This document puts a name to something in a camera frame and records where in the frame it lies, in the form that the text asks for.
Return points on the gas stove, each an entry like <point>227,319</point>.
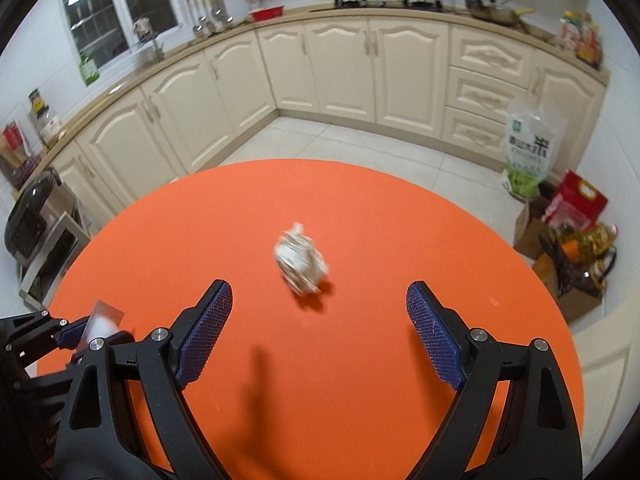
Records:
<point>390,4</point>

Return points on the small candy ball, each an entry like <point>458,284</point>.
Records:
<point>300,260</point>

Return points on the hanging utensil rack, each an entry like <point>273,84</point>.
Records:
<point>207,7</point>

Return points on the black kitchen appliance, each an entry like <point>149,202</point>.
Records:
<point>30,220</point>

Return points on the clear rice bag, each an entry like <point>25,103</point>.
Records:
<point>532,150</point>

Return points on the clear plastic wrapper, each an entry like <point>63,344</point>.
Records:
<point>102,322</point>

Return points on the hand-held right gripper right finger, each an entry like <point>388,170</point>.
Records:
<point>435,337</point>

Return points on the round orange table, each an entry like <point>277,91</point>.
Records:
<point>375,240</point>

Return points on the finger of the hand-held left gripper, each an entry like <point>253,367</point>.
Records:
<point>70,336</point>

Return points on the yellow lid jar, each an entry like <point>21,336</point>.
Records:
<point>35,100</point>

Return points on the green glass bottle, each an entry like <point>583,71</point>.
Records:
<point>89,69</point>

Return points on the red gift bag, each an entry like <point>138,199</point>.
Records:
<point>575,202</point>

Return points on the red chopstick holder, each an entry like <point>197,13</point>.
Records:
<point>15,140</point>

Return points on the cluster of condiment bottles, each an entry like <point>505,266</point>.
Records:
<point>580,37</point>

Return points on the steel wok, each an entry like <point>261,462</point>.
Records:
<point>492,11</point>

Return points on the glass sauce jar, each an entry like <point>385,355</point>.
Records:
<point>49,127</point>

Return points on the row of cream base cabinets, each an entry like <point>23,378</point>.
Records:
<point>350,70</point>

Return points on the kitchen window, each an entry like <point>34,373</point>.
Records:
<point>125,0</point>

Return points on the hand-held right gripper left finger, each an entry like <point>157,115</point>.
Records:
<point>205,335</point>

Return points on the white panel door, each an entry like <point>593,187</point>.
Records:
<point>605,385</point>

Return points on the cardboard box with oil bottles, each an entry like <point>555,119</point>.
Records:
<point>575,270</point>

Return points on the red plastic basin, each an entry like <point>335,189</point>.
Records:
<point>267,12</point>

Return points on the steel faucet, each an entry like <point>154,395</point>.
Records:
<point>158,46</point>

